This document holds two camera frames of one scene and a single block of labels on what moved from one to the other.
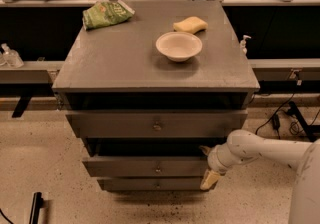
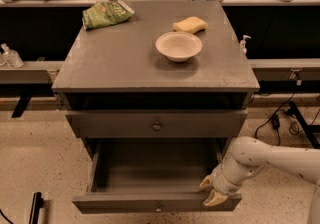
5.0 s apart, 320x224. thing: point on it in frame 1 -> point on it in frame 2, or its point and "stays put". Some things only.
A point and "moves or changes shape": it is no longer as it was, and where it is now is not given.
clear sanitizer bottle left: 11,57 stays put
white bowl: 178,46 stays put
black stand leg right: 310,130 stays put
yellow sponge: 191,25 stays put
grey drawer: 160,157 moves or changes shape
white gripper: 214,160 -> 221,181
